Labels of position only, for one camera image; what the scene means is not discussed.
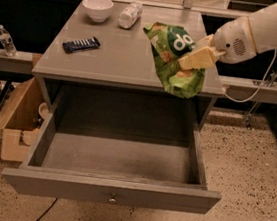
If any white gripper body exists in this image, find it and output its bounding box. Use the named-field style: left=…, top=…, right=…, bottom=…
left=213, top=16, right=258, bottom=64

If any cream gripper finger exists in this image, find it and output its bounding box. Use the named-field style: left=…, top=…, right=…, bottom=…
left=196, top=34, right=214, bottom=48
left=178, top=46, right=226, bottom=70

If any green rice chip bag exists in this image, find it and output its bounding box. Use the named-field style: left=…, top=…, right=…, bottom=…
left=143, top=22, right=206, bottom=99

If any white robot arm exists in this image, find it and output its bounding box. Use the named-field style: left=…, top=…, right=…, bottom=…
left=178, top=2, right=277, bottom=71

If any grey cabinet counter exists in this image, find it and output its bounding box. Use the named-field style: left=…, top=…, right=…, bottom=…
left=27, top=0, right=236, bottom=134

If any open grey drawer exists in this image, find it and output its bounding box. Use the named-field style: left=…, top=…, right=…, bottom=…
left=2, top=86, right=221, bottom=214

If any metal drawer knob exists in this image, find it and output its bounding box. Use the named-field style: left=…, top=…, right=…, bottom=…
left=108, top=194, right=117, bottom=204

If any grey side ledge right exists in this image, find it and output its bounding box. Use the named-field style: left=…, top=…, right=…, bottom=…
left=219, top=75, right=277, bottom=104

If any grey side ledge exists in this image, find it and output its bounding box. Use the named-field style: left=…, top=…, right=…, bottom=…
left=0, top=49, right=41, bottom=74
left=219, top=75, right=277, bottom=104

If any white plastic bottle lying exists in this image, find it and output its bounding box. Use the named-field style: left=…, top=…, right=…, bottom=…
left=118, top=1, right=143, bottom=29

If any white ceramic bowl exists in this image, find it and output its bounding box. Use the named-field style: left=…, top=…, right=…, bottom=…
left=81, top=0, right=113, bottom=22

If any dark blue snack bar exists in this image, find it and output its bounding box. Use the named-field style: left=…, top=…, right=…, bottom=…
left=62, top=37, right=100, bottom=54

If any small white cup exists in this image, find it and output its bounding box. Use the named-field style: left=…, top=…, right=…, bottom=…
left=38, top=102, right=49, bottom=119

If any wooden box on floor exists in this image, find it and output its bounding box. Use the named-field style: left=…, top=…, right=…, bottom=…
left=0, top=77, right=44, bottom=162

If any clear water bottle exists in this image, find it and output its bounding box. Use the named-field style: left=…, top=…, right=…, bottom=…
left=0, top=24, right=17, bottom=58

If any grey side ledge left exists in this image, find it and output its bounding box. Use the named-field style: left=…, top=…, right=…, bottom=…
left=0, top=49, right=41, bottom=74

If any white cable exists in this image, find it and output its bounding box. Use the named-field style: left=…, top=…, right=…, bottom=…
left=222, top=42, right=277, bottom=108

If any black floor cable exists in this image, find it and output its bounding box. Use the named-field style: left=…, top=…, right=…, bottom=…
left=30, top=194, right=59, bottom=221

